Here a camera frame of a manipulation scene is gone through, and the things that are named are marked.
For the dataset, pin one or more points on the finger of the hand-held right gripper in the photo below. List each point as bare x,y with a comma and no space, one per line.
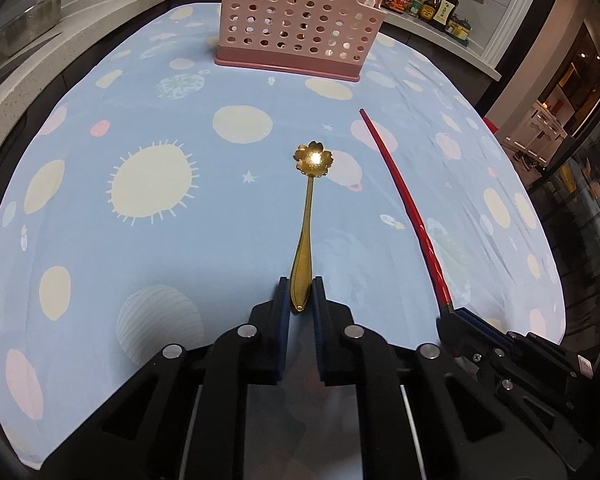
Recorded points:
485,332
457,340

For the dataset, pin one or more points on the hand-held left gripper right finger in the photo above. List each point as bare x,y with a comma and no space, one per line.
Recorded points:
320,330

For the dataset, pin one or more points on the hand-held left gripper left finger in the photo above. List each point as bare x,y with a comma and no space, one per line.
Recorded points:
280,330

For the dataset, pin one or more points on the gold flower spoon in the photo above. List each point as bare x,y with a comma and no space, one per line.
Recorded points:
305,255

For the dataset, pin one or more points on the red chopstick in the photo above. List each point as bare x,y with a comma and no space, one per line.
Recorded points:
410,205

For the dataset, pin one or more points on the pink perforated utensil basket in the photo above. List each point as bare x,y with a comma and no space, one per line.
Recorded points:
280,55

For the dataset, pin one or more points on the blue printed tablecloth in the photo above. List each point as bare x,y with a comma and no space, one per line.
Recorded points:
180,260

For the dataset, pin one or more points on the white cabinet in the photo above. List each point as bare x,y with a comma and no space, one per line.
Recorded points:
537,130

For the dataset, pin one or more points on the small jars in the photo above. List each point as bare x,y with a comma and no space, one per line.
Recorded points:
460,27

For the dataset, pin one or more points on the dark soy sauce bottle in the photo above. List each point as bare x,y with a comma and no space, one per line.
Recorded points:
449,12

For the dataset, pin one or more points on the brown sauce bottle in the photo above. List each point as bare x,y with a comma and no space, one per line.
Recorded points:
432,7

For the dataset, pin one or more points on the white stone countertop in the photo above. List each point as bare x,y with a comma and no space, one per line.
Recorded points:
10,87

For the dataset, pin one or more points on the metal colander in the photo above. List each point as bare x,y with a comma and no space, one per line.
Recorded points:
30,22

